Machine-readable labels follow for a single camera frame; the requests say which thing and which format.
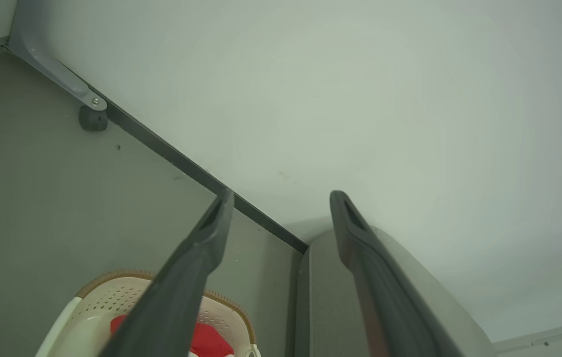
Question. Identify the red and white jersey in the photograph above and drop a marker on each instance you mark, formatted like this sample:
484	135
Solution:
211	342

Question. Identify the grey metal frame leg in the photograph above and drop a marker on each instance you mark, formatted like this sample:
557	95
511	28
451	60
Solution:
37	49

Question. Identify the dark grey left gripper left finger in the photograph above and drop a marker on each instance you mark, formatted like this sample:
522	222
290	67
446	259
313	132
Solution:
176	297

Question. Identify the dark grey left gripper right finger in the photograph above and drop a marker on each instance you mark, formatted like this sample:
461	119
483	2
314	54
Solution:
385	302

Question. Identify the black caster wheel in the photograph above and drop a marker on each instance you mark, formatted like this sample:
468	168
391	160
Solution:
93	120

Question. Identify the cream perforated laundry basket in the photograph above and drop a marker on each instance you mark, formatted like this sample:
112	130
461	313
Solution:
97	307

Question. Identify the grey fabric ottoman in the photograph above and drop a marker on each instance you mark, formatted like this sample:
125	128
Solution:
325	307

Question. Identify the dark grey baseboard strip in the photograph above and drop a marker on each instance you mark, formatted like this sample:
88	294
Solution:
171	153

